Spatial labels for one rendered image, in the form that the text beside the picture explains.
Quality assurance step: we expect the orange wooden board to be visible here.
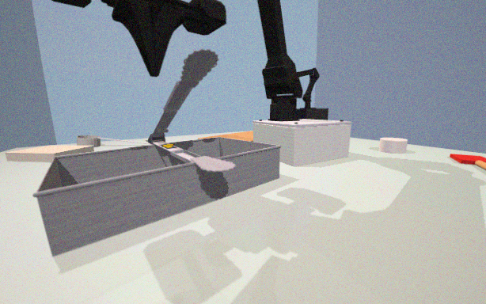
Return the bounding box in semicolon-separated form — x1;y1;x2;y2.
198;131;253;142

